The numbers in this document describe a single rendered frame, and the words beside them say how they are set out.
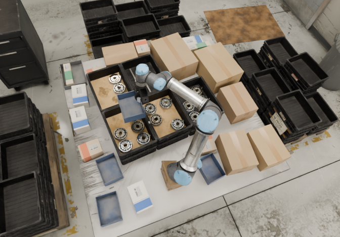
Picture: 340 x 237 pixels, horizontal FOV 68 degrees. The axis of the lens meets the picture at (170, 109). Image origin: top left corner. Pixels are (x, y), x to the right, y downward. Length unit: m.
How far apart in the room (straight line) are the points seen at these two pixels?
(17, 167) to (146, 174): 1.20
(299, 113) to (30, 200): 2.61
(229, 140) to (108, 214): 1.05
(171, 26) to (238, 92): 1.50
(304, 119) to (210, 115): 1.64
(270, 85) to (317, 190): 1.25
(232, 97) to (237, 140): 0.41
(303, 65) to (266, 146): 1.47
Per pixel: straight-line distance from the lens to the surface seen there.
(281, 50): 3.55
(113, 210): 1.99
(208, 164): 2.11
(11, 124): 2.73
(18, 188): 2.46
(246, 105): 2.25
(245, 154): 2.05
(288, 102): 2.94
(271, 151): 2.14
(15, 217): 2.42
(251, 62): 3.41
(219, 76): 2.31
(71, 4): 4.43
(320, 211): 3.22
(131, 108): 1.83
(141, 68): 1.52
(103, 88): 2.25
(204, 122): 1.43
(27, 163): 2.63
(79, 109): 2.23
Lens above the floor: 2.66
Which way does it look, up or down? 60 degrees down
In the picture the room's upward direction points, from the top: 9 degrees clockwise
